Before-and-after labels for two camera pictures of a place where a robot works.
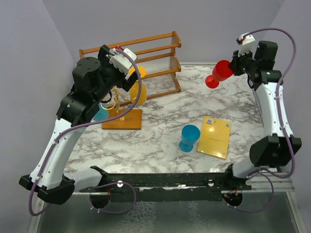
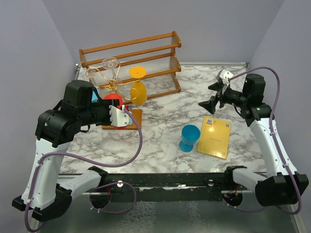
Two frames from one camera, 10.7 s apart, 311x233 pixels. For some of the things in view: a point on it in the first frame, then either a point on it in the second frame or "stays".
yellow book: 214,137 stays
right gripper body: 243,64 → 233,97
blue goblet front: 190,135 stays
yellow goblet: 134,91 stays
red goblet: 222,71 → 117,96
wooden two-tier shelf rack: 157,65 stays
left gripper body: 113,74 → 101,114
